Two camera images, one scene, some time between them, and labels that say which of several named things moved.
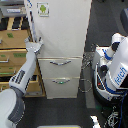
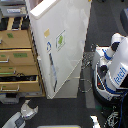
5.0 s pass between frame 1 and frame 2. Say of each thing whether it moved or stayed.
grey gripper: moved
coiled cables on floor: stayed
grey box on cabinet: stayed
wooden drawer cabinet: stayed
